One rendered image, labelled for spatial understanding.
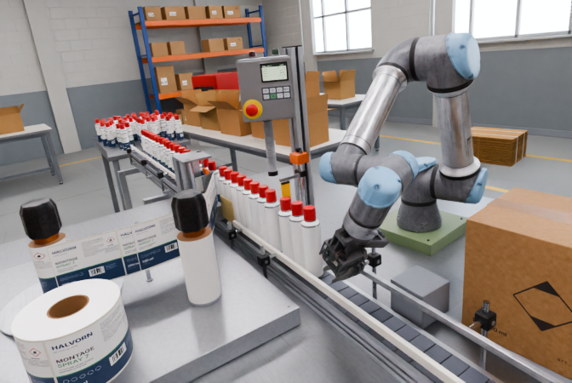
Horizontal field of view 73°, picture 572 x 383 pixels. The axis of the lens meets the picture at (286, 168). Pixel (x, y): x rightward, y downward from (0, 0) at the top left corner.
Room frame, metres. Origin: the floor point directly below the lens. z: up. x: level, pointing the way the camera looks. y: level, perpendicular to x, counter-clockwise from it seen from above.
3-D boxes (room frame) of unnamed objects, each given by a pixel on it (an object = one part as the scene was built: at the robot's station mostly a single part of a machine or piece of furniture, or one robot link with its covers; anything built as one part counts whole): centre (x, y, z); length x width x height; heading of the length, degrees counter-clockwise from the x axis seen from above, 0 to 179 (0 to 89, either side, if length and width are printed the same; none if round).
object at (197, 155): (1.43, 0.35, 1.14); 0.14 x 0.11 x 0.01; 31
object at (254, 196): (1.21, 0.11, 0.98); 0.05 x 0.05 x 0.20
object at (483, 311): (0.62, -0.34, 0.91); 0.07 x 0.03 x 0.17; 121
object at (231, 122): (3.65, 0.37, 0.97); 0.45 x 0.44 x 0.37; 130
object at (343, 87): (5.49, -0.82, 0.97); 0.44 x 0.42 x 0.37; 124
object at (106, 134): (3.29, 1.23, 0.98); 0.57 x 0.46 x 0.21; 121
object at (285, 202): (1.04, 0.01, 0.98); 0.05 x 0.05 x 0.20
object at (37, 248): (0.95, 0.65, 1.04); 0.09 x 0.09 x 0.29
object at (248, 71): (1.25, 0.03, 1.38); 0.17 x 0.10 x 0.19; 86
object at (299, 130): (1.23, -0.05, 1.16); 0.04 x 0.04 x 0.67; 31
